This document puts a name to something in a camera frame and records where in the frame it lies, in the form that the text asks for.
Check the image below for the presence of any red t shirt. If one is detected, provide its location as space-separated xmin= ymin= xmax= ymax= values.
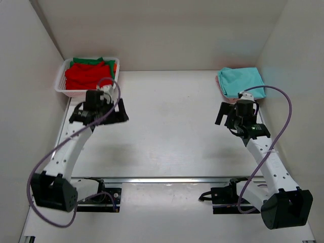
xmin=65 ymin=62 xmax=113 ymax=90

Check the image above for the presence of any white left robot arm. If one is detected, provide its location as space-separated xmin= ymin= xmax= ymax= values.
xmin=30 ymin=90 xmax=129 ymax=212

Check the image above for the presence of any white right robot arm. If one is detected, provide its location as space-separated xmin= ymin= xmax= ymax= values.
xmin=215 ymin=99 xmax=313 ymax=229

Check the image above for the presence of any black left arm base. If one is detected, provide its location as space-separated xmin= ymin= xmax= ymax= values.
xmin=71 ymin=177 xmax=122 ymax=213

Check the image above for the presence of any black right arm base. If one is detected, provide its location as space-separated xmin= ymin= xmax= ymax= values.
xmin=198 ymin=177 xmax=248 ymax=215

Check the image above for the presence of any folded pink t shirt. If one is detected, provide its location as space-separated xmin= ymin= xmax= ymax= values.
xmin=215 ymin=75 xmax=237 ymax=103

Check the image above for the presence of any folded teal t shirt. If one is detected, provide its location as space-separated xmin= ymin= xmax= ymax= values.
xmin=217 ymin=67 xmax=264 ymax=99

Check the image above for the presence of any white plastic basket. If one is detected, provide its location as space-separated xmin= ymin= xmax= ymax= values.
xmin=55 ymin=57 xmax=120 ymax=98

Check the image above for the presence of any green t shirt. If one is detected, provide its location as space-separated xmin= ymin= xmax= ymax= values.
xmin=69 ymin=57 xmax=115 ymax=78

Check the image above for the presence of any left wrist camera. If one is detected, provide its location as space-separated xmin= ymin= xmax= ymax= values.
xmin=97 ymin=85 xmax=114 ymax=100

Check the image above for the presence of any aluminium table rail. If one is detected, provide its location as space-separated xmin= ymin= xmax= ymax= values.
xmin=70 ymin=177 xmax=269 ymax=184

